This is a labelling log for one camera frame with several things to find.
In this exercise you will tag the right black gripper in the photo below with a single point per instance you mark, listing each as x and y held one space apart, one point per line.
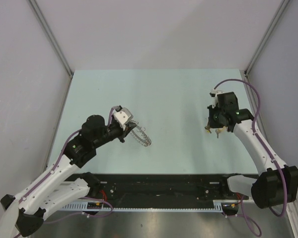
211 109

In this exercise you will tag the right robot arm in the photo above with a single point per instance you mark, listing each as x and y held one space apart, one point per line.
277 183

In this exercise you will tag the cream key tag key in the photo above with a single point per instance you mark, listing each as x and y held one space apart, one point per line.
218 131

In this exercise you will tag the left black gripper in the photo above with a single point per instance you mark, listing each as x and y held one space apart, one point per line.
123 132

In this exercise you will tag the aluminium frame post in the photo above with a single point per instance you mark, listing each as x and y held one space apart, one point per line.
281 10
33 4

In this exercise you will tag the right aluminium frame post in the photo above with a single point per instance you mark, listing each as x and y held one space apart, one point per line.
281 10

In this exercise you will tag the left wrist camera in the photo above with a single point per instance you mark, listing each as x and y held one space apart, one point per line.
122 116

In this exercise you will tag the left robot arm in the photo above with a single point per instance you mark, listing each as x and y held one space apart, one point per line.
27 211

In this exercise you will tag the metal disc with keyrings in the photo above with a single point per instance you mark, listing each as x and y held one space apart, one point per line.
139 134

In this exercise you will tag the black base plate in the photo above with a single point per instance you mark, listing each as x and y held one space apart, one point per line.
164 192

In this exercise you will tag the left aluminium frame post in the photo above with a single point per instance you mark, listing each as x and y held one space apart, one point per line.
33 4

